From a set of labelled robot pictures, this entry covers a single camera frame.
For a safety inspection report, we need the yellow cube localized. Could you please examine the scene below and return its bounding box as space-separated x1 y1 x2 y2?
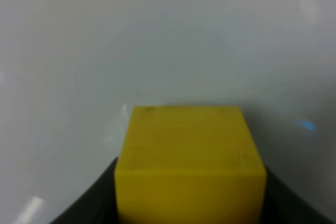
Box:
114 106 267 223

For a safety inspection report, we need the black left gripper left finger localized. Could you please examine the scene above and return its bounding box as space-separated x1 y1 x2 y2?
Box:
52 158 119 224

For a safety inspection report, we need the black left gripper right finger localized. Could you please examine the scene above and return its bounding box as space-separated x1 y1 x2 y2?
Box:
260 170 334 224

